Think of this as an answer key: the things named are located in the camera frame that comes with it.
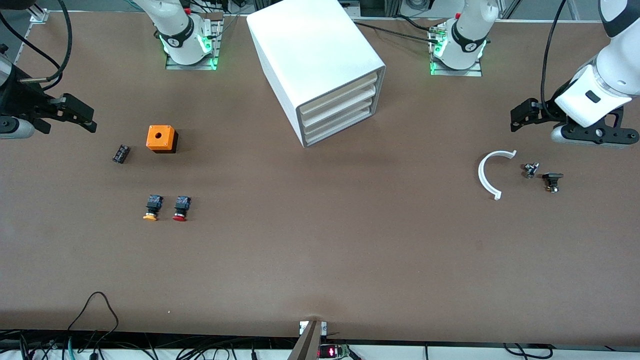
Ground lowest white cabinet drawer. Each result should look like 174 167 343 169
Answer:
305 107 374 147

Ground yellow push button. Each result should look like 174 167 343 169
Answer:
142 195 164 222

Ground red push button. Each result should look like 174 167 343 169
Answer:
172 196 192 222

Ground white curved plastic arc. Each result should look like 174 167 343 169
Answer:
478 149 518 201

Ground orange box with hole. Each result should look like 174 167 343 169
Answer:
146 125 179 154

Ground red lit electronic device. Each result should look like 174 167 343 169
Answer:
318 344 352 360

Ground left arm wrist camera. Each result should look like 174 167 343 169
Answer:
550 107 640 149

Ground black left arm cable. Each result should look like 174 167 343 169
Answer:
541 0 569 122

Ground small black bracket component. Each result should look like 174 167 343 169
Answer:
542 172 564 194

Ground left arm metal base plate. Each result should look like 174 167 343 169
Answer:
429 22 484 77

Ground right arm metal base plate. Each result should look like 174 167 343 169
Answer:
165 12 222 71

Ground black cable behind cabinet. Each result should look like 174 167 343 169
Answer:
352 20 443 41

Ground black looped cable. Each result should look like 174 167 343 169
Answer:
67 291 120 347

